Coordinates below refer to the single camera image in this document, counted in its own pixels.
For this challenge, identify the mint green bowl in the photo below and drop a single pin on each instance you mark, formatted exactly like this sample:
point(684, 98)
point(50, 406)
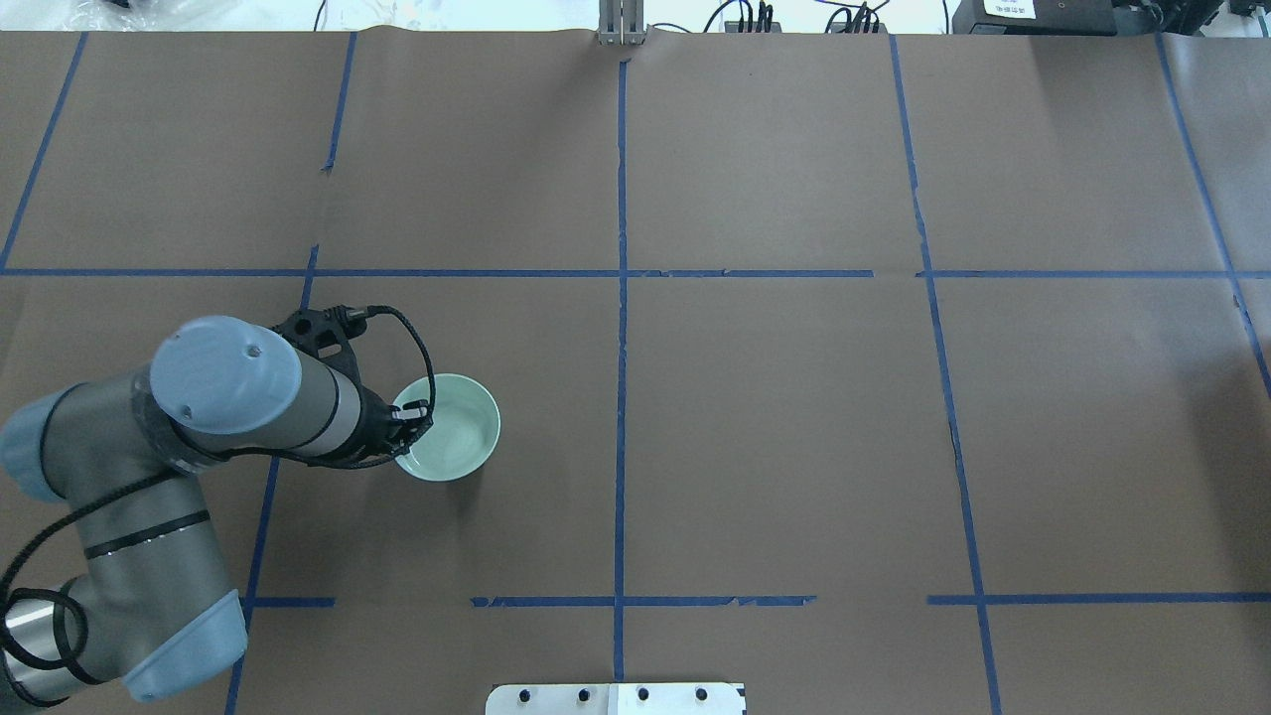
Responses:
point(466, 427)

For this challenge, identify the aluminium frame post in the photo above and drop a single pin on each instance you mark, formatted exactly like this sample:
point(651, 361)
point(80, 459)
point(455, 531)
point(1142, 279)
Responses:
point(621, 23)

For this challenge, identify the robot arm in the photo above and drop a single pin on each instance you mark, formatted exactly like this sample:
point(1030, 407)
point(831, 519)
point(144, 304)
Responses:
point(131, 585)

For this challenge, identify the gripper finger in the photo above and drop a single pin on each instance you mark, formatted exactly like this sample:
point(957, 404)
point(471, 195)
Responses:
point(413, 411)
point(406, 437)

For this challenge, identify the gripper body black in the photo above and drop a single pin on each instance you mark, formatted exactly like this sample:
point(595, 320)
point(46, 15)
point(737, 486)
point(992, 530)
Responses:
point(373, 421)

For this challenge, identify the white pillar with base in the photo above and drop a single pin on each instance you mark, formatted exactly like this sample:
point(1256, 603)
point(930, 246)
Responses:
point(619, 698)

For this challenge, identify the black box device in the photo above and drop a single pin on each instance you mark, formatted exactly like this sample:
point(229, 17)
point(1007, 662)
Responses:
point(1045, 18)

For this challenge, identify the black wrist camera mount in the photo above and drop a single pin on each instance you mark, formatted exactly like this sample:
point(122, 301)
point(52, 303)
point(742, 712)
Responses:
point(327, 335)

